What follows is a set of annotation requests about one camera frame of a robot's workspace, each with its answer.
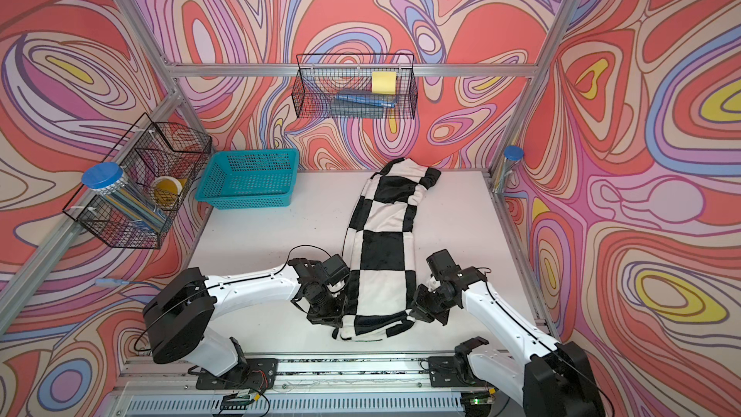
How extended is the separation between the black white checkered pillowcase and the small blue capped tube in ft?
0.80

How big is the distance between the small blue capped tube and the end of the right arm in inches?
22.5

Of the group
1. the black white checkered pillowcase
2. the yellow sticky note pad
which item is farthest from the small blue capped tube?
the yellow sticky note pad

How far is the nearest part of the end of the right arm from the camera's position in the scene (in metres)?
0.59

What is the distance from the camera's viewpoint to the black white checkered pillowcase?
2.66ft

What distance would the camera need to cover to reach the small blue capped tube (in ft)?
3.40
